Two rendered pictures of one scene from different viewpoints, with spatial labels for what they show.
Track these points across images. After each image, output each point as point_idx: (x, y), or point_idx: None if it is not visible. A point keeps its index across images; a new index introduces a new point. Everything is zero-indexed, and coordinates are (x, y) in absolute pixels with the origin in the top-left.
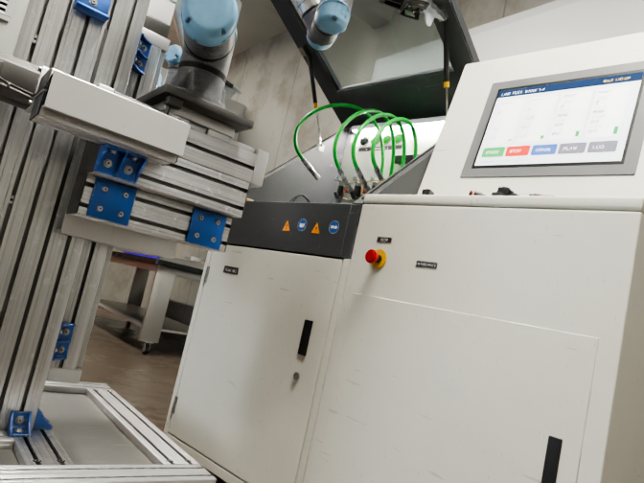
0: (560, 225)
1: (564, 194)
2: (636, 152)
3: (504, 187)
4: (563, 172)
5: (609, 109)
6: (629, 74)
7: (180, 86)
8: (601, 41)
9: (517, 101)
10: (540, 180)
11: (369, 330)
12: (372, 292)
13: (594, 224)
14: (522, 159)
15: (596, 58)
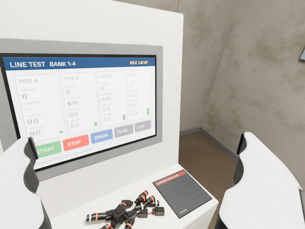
0: None
1: (128, 165)
2: (161, 126)
3: (120, 212)
4: (124, 151)
5: (140, 93)
6: (146, 58)
7: None
8: (114, 5)
9: (43, 78)
10: (108, 161)
11: None
12: None
13: (200, 223)
14: (86, 149)
15: (115, 30)
